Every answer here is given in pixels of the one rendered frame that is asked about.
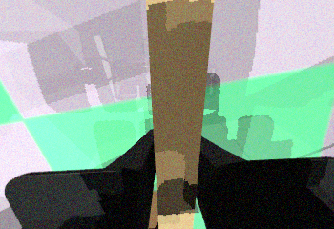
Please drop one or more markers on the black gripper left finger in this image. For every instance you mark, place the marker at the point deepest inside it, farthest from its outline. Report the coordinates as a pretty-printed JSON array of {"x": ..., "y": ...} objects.
[{"x": 123, "y": 189}]

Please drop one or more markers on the long wooden rail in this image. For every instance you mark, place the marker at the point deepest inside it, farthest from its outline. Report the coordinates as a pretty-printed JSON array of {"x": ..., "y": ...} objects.
[{"x": 179, "y": 33}]

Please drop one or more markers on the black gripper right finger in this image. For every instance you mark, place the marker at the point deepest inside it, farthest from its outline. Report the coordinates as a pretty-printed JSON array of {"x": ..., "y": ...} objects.
[{"x": 228, "y": 184}]

